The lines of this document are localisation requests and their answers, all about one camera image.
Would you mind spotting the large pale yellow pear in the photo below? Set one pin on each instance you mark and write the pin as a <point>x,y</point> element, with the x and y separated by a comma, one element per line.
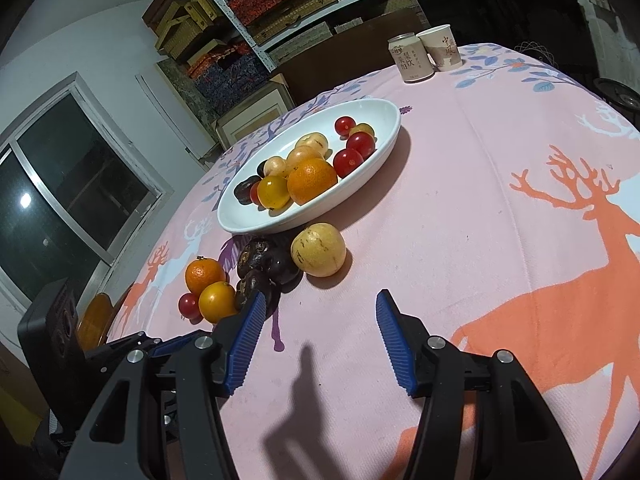
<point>318,250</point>

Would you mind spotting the pink deer print tablecloth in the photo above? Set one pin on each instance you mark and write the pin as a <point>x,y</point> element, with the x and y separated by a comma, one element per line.
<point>450,210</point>

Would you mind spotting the beige drink can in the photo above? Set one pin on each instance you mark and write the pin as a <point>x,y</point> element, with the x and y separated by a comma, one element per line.
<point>410,57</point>

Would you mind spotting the dark glass window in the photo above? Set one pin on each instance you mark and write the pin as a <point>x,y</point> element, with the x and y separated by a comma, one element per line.
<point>75,185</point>

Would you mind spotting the orange mandarin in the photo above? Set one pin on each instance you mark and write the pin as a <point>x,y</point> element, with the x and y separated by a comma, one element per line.
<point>205,275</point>
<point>312,182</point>

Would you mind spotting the black speaker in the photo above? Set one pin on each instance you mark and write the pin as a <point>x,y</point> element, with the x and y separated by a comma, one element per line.
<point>50,330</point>

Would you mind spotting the yellow tomato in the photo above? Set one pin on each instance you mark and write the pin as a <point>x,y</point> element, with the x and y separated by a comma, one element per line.
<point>273,192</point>
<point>217,301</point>

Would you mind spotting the small pale yellow pear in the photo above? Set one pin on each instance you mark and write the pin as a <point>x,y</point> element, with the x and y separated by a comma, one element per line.
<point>276,165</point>
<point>299,155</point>
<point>312,143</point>

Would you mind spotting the wooden picture frame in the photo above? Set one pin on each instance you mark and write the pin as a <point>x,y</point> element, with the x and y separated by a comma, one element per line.
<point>250,115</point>

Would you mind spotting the black chair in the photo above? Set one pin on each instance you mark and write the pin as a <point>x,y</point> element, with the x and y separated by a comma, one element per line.
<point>500,15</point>

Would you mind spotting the dark purple fruit cluster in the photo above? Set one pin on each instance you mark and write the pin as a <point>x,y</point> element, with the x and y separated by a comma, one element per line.
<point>247,287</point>

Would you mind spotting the red cherry tomato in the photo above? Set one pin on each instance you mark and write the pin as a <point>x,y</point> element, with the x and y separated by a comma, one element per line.
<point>254,194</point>
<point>348,162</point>
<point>361,145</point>
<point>189,306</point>
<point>344,125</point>

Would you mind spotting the white oval plate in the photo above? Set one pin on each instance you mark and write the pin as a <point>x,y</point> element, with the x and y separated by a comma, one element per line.
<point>235,217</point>

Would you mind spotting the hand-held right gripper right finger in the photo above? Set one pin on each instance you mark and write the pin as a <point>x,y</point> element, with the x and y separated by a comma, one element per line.
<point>397,345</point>

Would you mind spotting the metal shelf rack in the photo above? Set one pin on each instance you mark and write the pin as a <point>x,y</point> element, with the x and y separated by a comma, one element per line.
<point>250,35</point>

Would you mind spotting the wooden chair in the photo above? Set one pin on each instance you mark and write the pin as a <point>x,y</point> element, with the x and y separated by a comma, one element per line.
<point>95,322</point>

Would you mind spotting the pile of patterned boxes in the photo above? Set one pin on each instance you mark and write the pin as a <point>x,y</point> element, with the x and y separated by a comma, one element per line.
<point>230,75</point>

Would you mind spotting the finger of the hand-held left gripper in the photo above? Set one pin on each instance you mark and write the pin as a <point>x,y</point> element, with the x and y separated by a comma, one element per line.
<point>172,347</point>

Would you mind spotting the brown wooden board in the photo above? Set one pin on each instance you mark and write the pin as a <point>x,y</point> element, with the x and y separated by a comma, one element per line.
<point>340,60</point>

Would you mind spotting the small brownish pear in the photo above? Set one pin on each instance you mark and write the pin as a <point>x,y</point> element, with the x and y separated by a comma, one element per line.
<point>362,129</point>

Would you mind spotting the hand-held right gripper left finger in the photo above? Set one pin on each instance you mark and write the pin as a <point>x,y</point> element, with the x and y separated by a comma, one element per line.
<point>245,332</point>

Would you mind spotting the beige paper cup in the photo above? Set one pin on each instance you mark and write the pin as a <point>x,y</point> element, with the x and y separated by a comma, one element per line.
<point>442,50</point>

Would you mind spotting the dark water chestnut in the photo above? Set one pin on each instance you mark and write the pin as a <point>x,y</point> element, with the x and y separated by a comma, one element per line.
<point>283,266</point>
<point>261,167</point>
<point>252,255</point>
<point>246,191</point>

